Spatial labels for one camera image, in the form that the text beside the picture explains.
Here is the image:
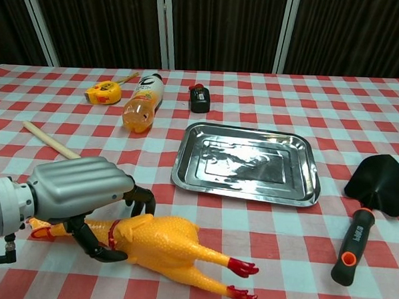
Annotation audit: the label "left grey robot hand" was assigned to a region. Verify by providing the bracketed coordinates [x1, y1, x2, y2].
[23, 153, 159, 265]

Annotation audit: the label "black battery pack red label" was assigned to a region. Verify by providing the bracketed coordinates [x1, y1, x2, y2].
[186, 84, 213, 114]

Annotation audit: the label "wooden drumstick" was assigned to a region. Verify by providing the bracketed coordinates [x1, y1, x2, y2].
[21, 120, 84, 161]

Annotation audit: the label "orange drink bottle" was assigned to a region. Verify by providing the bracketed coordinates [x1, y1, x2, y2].
[121, 70, 166, 136]

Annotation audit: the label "red white checkered tablecloth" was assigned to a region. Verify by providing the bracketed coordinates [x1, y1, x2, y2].
[0, 57, 399, 299]

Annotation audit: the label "shiny metal tray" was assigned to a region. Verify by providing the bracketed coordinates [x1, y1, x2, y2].
[169, 120, 323, 209]

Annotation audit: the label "yellow tape measure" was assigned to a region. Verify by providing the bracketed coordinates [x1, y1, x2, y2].
[84, 78, 123, 106]

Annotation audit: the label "yellow rubber chicken toy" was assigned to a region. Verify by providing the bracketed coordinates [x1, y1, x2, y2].
[23, 207, 263, 299]

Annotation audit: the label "thin yellow strip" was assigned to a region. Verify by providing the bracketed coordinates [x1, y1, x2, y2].
[117, 71, 140, 86]

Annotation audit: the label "white frame post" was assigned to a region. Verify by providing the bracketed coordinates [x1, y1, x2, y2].
[151, 0, 178, 70]
[12, 0, 63, 66]
[273, 0, 301, 75]

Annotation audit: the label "black shovel with orange-ringed handle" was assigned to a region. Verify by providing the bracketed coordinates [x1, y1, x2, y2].
[329, 151, 399, 290]

